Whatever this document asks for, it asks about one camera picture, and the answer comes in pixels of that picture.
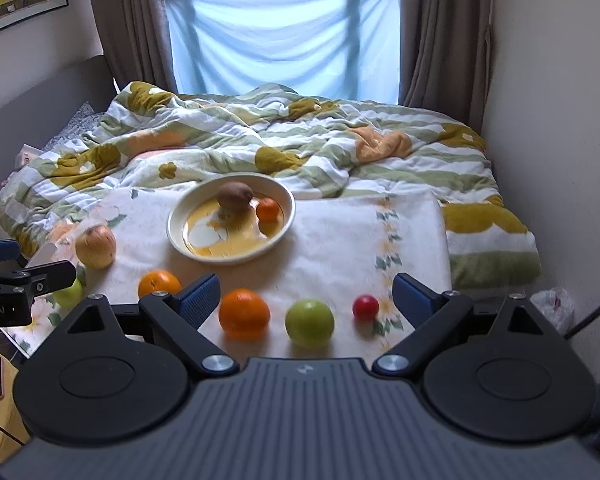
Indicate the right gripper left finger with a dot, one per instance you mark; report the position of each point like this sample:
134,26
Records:
176,319

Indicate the small tangerine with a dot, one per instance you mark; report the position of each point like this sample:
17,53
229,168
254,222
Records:
267,210

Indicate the brown right curtain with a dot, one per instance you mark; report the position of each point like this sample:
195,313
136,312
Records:
445,50

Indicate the white plastic bag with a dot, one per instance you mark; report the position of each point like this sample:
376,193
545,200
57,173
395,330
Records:
557,306

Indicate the grey headboard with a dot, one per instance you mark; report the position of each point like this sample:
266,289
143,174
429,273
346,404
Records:
42,111

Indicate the red cherry tomato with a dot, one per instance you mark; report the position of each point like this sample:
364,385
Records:
365,308

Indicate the light blue sheet curtain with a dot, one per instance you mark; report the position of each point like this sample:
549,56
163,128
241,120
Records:
341,49

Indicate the patterned grey pillow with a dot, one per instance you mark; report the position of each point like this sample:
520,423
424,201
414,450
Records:
83,120

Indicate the green apple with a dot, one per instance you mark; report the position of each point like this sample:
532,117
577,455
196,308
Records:
309,323
69,297

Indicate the striped floral duvet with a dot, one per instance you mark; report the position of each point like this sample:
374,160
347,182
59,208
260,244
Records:
150,138

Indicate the brown curtain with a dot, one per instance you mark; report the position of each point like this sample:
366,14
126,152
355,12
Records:
445,50
136,41

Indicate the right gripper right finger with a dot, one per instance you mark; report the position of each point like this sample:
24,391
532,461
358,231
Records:
434,316

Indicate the large orange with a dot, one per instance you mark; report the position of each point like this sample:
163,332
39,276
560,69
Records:
244,315

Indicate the cream oval fruit bowl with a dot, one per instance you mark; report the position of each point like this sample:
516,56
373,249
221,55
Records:
200,229

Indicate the brown left curtain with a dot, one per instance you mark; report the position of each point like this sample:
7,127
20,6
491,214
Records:
136,41

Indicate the yellow russet apple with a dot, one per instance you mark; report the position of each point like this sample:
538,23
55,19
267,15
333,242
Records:
96,247

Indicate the brown kiwi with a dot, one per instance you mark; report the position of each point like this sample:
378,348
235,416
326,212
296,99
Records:
234,196

